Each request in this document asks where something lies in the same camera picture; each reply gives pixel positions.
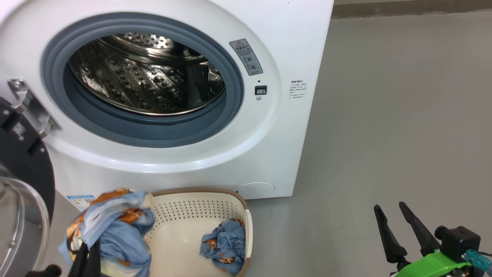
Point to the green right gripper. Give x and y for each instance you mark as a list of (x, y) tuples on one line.
[(430, 267)]

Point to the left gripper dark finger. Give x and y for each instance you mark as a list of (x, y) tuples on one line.
[(80, 265), (95, 265)]

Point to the large blue orange printed garment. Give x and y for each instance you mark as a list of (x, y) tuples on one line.
[(115, 231)]

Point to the black round glass washer door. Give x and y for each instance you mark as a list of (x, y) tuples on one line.
[(27, 169)]

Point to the small blue printed garment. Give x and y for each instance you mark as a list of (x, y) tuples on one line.
[(225, 246)]

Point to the silver metal door hinge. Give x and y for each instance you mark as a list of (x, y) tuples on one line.
[(32, 107)]

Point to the white front-load washing machine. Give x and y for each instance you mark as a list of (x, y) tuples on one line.
[(269, 134)]

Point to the stainless steel washing machine drum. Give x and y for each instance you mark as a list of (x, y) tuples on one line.
[(146, 77)]

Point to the black door lock socket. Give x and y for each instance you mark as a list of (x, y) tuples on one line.
[(260, 90)]

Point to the blue energy label sticker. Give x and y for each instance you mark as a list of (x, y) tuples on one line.
[(81, 201)]

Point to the cyan plug connector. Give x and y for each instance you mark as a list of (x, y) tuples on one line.
[(478, 261)]

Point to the cream perforated laundry basket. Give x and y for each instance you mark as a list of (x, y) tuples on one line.
[(184, 238)]

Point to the round white filter cover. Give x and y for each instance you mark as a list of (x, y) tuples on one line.
[(255, 190)]

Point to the grey warning label sticker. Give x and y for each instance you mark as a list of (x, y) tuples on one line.
[(246, 57)]

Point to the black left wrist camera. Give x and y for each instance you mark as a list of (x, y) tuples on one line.
[(44, 271)]

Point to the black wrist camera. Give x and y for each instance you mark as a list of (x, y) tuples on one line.
[(459, 242), (44, 271)]

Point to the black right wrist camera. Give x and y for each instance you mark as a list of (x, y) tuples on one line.
[(459, 242)]

